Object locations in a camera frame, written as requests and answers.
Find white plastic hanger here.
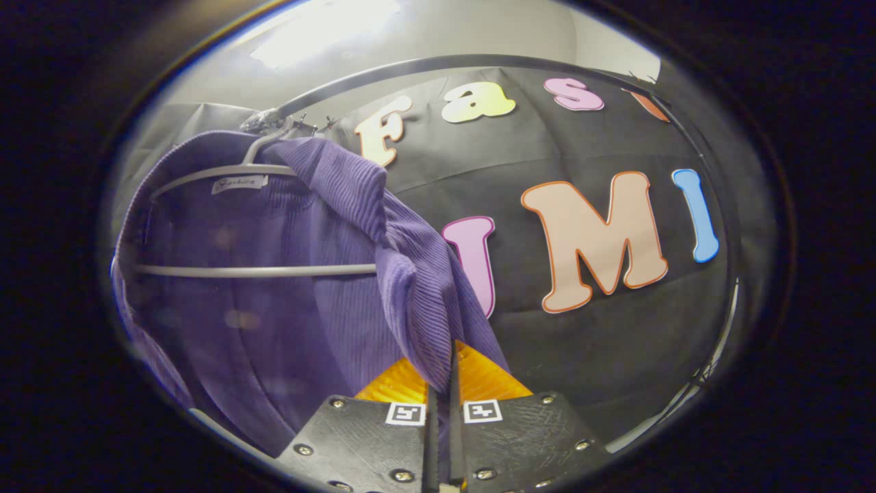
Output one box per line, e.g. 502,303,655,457
132,110,381,279

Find purple ribbed shirt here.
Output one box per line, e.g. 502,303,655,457
109,130,511,458

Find black clothes rack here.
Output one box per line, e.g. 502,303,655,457
240,53,743,384

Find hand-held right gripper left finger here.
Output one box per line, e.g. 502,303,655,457
274,356,439,493

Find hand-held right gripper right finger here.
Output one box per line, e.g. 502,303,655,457
448,339,613,490

